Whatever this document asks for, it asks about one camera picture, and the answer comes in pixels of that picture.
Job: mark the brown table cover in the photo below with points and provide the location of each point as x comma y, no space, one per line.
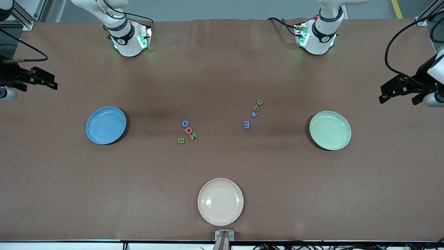
222,69

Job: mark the aluminium frame post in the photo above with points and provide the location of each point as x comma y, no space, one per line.
27,25
421,22

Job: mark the pink foam letter Q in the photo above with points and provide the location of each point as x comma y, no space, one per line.
188,130

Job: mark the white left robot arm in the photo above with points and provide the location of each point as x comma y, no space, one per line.
319,38

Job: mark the blue plate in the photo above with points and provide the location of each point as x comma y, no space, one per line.
106,125

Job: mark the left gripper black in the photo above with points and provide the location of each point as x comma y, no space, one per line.
420,77

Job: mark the base connector box green light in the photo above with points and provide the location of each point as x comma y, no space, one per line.
301,34
145,36

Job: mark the green foam letter N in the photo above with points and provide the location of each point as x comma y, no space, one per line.
193,136

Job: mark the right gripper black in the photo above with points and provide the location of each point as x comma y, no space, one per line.
9,75

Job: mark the cream plate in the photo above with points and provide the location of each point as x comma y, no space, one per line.
220,201

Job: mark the light green plate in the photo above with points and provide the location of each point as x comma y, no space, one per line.
330,130

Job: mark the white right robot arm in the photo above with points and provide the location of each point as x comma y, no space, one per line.
128,41

